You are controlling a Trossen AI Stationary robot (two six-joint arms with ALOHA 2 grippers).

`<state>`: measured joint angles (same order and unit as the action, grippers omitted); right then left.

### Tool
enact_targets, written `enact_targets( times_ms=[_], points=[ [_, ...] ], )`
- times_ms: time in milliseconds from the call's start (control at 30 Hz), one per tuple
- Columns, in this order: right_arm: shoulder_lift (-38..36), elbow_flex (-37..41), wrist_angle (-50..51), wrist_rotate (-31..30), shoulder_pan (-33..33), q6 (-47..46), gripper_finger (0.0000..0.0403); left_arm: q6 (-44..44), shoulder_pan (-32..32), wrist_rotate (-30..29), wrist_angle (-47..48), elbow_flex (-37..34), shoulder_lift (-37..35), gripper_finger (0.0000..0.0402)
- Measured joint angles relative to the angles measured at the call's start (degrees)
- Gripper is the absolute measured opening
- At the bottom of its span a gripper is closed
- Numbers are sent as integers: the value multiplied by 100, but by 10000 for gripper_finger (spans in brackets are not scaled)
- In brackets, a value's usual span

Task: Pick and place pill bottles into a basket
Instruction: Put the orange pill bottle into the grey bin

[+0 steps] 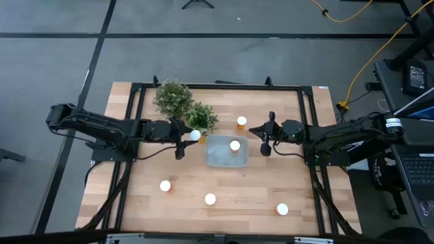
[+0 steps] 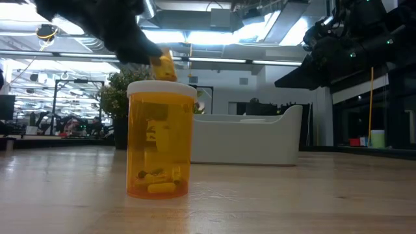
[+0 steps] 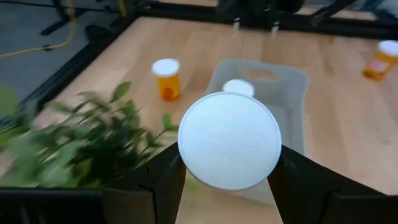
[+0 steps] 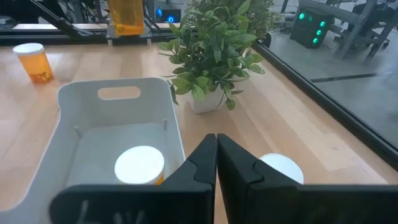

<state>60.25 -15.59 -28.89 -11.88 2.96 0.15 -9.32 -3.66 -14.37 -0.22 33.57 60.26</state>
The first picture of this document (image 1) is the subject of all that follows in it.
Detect black laptop keyboard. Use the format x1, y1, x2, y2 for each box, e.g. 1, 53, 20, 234
389, 144, 434, 228

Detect black cable bundle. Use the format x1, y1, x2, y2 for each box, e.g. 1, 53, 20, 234
310, 165, 360, 235
81, 162, 132, 231

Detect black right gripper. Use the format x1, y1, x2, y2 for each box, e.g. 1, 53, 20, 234
249, 111, 306, 157

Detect black power supply box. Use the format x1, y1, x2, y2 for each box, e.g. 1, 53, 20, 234
402, 60, 429, 98

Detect small-leaf flowering potted plant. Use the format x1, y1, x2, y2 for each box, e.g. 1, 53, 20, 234
152, 79, 195, 120

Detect black tripod legs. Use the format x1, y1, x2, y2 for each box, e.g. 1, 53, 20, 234
181, 0, 215, 10

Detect broad-leaf green potted plant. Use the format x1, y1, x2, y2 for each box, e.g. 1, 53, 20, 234
184, 102, 220, 136

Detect black aluminium table frame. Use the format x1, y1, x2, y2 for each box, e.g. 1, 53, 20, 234
76, 76, 362, 238

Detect clear plastic tray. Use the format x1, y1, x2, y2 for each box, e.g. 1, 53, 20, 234
205, 134, 250, 168

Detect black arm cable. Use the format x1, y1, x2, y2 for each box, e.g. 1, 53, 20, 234
136, 144, 178, 161
272, 141, 308, 160

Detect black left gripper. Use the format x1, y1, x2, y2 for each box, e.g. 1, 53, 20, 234
146, 117, 199, 160

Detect yellow extension cable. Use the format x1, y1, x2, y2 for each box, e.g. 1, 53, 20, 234
337, 0, 434, 111
310, 0, 374, 24

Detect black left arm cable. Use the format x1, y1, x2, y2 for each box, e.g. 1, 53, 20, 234
136, 144, 178, 161

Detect black stand foot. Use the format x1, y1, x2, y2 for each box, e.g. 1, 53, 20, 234
0, 148, 26, 163

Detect black side desk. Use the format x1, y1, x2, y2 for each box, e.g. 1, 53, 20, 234
374, 59, 434, 146

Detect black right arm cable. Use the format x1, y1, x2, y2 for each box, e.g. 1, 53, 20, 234
272, 141, 308, 160

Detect tilted monitor screen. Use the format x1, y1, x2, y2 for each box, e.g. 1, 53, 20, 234
393, 86, 434, 121

